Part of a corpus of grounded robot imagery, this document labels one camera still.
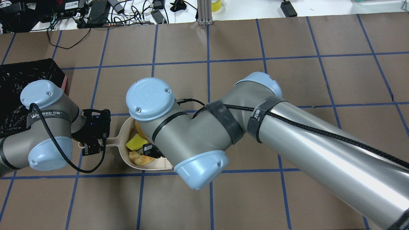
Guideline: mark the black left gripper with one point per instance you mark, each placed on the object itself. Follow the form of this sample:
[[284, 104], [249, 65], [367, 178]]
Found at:
[[83, 134]]

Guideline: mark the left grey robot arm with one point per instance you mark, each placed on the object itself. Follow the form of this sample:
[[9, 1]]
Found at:
[[53, 123]]

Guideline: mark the black power adapter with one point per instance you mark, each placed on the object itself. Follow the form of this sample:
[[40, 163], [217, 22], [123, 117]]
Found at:
[[288, 9]]

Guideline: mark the yellow sponge piece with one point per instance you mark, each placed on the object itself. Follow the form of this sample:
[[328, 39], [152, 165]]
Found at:
[[136, 143]]

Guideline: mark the yellow tape roll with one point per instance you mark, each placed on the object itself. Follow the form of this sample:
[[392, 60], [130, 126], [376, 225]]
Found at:
[[216, 5]]

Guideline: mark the toy croissant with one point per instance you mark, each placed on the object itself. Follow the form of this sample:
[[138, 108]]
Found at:
[[139, 159]]

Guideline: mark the toy yellow potato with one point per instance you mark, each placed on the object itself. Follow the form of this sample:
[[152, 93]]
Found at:
[[139, 130]]

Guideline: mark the white plastic dustpan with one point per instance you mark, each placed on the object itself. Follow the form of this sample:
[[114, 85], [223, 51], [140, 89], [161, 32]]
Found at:
[[126, 132]]

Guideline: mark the aluminium frame post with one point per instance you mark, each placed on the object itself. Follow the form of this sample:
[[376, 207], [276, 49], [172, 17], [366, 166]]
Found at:
[[204, 12]]

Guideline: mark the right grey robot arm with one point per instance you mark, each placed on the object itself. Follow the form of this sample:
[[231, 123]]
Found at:
[[372, 182]]

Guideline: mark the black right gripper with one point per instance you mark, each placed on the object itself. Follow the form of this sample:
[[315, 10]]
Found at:
[[149, 149]]

